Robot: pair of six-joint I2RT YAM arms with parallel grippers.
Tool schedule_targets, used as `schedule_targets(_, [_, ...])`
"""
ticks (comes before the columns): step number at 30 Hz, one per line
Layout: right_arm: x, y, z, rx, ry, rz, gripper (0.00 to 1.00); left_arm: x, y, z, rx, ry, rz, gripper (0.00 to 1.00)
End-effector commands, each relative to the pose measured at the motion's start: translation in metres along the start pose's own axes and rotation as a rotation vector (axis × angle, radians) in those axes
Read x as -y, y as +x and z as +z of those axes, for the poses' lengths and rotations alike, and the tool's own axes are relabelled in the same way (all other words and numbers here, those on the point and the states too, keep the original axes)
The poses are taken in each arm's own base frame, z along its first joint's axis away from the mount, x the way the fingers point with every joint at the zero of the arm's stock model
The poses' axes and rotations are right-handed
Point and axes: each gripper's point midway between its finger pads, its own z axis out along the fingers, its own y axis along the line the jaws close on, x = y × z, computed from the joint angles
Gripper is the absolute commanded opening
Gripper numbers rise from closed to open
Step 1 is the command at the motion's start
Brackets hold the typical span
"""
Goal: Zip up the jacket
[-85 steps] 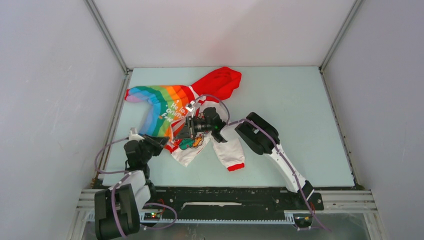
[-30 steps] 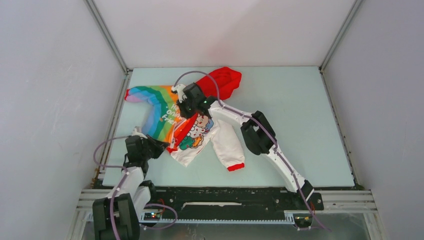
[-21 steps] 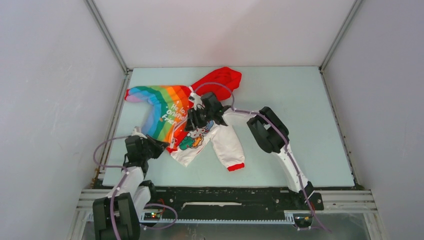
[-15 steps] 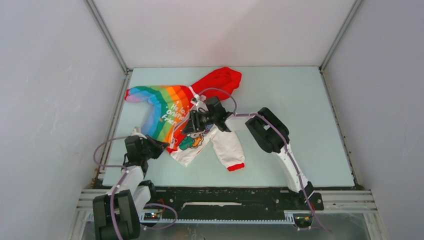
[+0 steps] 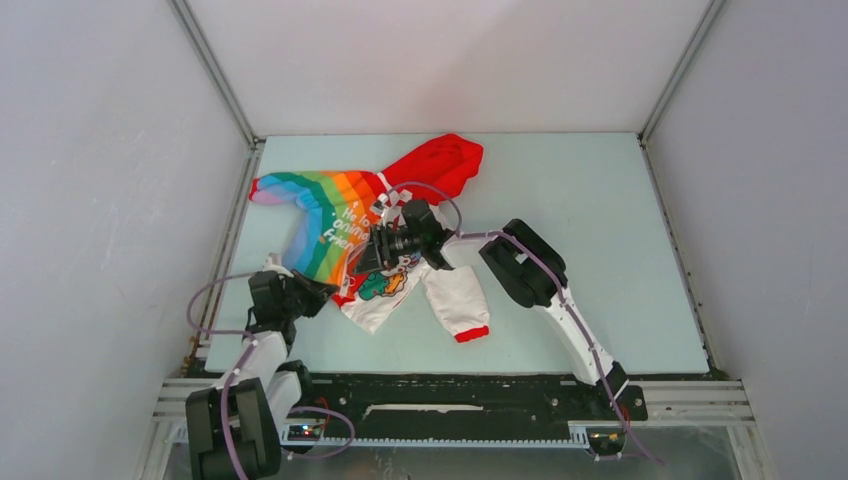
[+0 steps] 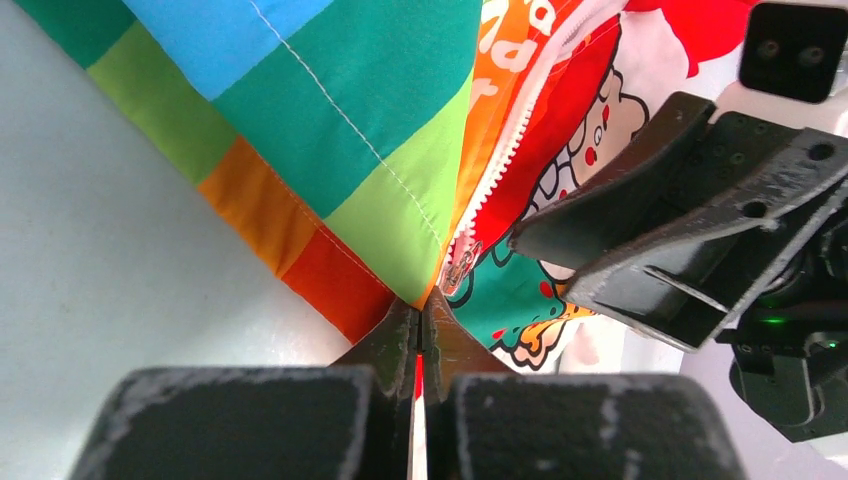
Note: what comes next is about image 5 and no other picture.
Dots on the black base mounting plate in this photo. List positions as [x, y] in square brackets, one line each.
[352, 397]

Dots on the aluminium frame rail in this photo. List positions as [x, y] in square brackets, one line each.
[687, 60]
[199, 342]

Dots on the aluminium frame rail right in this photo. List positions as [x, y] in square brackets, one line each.
[687, 60]

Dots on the rainbow white red hooded jacket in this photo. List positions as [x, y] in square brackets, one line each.
[341, 206]

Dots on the white toothed cable strip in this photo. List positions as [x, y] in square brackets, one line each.
[578, 440]

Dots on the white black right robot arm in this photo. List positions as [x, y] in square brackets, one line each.
[530, 271]

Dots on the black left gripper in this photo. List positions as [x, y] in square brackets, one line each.
[317, 292]

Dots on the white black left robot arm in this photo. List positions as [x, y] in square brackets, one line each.
[234, 425]

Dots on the aluminium front frame rails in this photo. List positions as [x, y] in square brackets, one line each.
[673, 402]

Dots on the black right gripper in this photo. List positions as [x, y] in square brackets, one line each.
[378, 254]

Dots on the aluminium frame rail left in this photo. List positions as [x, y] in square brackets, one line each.
[199, 342]

